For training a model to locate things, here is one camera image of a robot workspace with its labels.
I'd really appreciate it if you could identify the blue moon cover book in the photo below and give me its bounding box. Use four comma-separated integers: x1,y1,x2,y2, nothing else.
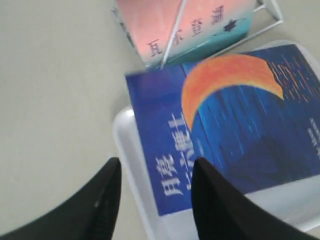
125,44,320,216

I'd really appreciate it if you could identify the pink teal spine book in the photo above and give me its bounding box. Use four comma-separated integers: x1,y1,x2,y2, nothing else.
113,0,256,68

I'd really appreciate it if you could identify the white wire book rack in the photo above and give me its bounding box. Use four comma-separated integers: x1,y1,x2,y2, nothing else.
111,0,285,71

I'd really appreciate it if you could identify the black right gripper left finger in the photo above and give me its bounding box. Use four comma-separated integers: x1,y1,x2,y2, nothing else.
0,157,121,240

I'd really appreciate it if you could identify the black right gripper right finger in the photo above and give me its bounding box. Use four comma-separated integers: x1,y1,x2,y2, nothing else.
191,157,305,240

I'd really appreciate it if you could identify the white plastic tray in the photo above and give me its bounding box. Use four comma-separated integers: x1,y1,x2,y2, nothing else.
113,40,320,240

